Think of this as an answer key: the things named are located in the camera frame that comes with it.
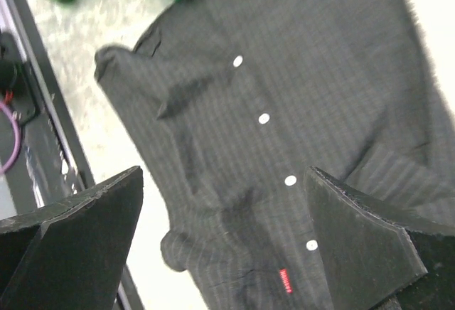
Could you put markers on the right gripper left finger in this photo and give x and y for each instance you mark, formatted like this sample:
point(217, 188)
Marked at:
point(71, 254)

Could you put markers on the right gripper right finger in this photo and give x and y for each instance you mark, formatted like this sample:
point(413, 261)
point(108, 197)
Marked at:
point(375, 255)

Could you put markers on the black pinstriped shirt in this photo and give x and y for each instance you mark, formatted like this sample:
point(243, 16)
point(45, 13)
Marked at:
point(233, 104)

